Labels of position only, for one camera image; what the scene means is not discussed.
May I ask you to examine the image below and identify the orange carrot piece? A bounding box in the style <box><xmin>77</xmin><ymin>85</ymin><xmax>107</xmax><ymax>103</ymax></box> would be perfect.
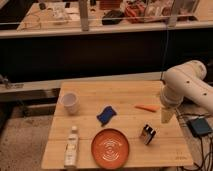
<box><xmin>134</xmin><ymin>105</ymin><xmax>160</xmax><ymax>112</ymax></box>

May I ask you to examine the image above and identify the orange cloth bundle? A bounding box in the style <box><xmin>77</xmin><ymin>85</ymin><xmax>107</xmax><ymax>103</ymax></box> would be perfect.
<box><xmin>124</xmin><ymin>4</ymin><xmax>145</xmax><ymax>23</ymax></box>

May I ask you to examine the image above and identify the orange round plate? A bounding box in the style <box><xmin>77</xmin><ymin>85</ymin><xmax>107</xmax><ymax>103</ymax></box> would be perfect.
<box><xmin>91</xmin><ymin>128</ymin><xmax>130</xmax><ymax>170</ymax></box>

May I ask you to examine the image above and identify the black bag on bench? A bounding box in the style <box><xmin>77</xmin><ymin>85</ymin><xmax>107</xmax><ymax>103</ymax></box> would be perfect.
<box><xmin>102</xmin><ymin>10</ymin><xmax>124</xmax><ymax>25</ymax></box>

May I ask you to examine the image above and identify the blue sponge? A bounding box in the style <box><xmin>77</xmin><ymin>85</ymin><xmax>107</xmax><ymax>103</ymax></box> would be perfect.
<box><xmin>97</xmin><ymin>106</ymin><xmax>116</xmax><ymax>126</ymax></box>

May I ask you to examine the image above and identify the grey metal post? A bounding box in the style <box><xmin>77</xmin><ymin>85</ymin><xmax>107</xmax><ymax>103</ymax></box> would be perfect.
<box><xmin>78</xmin><ymin>0</ymin><xmax>89</xmax><ymax>31</ymax></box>
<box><xmin>167</xmin><ymin>0</ymin><xmax>183</xmax><ymax>27</ymax></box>

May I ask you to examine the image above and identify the white plastic bottle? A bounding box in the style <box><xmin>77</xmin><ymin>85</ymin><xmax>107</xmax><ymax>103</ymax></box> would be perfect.
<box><xmin>64</xmin><ymin>126</ymin><xmax>79</xmax><ymax>168</ymax></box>

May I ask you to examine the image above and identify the grey metal post right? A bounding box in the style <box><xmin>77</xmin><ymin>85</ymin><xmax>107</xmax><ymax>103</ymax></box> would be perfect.
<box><xmin>167</xmin><ymin>0</ymin><xmax>183</xmax><ymax>27</ymax></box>

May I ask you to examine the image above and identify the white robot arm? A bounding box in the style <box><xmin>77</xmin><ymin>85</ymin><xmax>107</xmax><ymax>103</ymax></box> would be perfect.
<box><xmin>160</xmin><ymin>60</ymin><xmax>213</xmax><ymax>123</ymax></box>

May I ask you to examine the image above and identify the black and white eraser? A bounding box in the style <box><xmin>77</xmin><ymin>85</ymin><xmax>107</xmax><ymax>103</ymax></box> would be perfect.
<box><xmin>140</xmin><ymin>124</ymin><xmax>156</xmax><ymax>145</ymax></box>

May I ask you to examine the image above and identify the white paper cup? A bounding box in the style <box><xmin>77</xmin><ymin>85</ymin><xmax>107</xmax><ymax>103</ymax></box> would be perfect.
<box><xmin>60</xmin><ymin>92</ymin><xmax>79</xmax><ymax>115</ymax></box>

